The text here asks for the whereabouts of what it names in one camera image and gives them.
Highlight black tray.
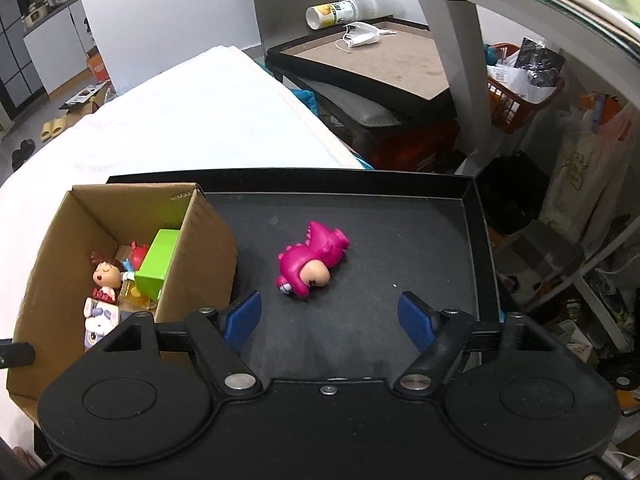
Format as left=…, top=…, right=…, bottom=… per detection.
left=106, top=169, right=500, bottom=381

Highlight red toy figure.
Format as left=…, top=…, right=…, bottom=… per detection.
left=124, top=241, right=150, bottom=270

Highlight brown cardboard box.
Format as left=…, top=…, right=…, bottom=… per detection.
left=6, top=182, right=240, bottom=428

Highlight yellow toy figure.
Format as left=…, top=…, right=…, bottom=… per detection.
left=119, top=282, right=158, bottom=311

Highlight grey cushioned stool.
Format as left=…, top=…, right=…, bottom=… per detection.
left=307, top=77, right=406, bottom=131

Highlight small cardboard box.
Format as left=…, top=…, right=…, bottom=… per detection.
left=85, top=47, right=111, bottom=82

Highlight black shoes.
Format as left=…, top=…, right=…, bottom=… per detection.
left=11, top=139, right=36, bottom=171

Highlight white cabinet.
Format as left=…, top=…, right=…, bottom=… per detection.
left=0, top=0, right=96, bottom=111

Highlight clear plastic cups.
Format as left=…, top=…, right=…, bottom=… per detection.
left=345, top=0, right=393, bottom=18

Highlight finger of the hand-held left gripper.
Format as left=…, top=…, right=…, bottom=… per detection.
left=0, top=341, right=37, bottom=370

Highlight teal cloth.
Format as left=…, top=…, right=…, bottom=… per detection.
left=290, top=87, right=321, bottom=116

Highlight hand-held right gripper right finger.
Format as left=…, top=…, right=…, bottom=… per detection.
left=395, top=290, right=557, bottom=394

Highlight yellow label paper cup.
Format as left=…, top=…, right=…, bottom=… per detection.
left=306, top=0, right=358, bottom=31

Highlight black framed board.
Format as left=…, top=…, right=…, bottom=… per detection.
left=265, top=16, right=457, bottom=121

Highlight pink dinosaur toy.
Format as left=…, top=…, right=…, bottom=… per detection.
left=276, top=221, right=351, bottom=298

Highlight purple bunny cube toy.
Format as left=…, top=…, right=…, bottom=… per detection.
left=82, top=296, right=123, bottom=351

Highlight green block toy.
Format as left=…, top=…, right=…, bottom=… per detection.
left=135, top=228, right=182, bottom=302

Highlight white glass-top table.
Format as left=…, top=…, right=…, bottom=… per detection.
left=415, top=0, right=640, bottom=351

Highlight white face mask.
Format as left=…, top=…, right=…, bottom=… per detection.
left=335, top=22, right=398, bottom=52

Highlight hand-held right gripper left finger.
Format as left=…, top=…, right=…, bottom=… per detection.
left=102, top=290, right=264, bottom=396

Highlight girl doll figure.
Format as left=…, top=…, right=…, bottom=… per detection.
left=90, top=251, right=136, bottom=303

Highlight red plastic basket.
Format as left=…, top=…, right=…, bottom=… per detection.
left=487, top=42, right=566, bottom=133

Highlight black plastic bag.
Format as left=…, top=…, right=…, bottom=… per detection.
left=517, top=37, right=566, bottom=88

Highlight cream tote bag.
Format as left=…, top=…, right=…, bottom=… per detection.
left=540, top=105, right=640, bottom=241

